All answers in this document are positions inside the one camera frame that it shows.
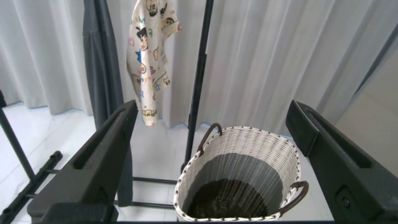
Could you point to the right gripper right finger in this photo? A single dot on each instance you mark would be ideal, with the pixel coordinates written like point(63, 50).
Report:
point(348, 174)

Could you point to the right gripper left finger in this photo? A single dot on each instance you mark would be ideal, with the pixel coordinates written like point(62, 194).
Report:
point(93, 174)

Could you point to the dark grey long-sleeved shirt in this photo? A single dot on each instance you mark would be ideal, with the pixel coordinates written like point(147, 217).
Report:
point(102, 77)

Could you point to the cream printed garment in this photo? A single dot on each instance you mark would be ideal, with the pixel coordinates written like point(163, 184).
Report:
point(152, 62)

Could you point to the white laundry basket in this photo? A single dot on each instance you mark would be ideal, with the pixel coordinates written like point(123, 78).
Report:
point(248, 149)

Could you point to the black clothes rack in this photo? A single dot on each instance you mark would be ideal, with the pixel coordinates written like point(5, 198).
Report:
point(196, 93)

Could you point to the white curtain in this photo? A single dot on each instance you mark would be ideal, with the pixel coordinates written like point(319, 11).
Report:
point(264, 62)

